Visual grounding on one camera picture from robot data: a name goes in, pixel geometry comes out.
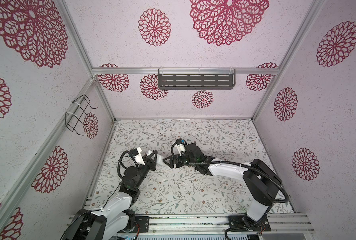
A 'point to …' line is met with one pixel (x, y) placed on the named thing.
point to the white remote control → (159, 158)
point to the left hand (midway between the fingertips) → (156, 153)
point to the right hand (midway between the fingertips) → (167, 157)
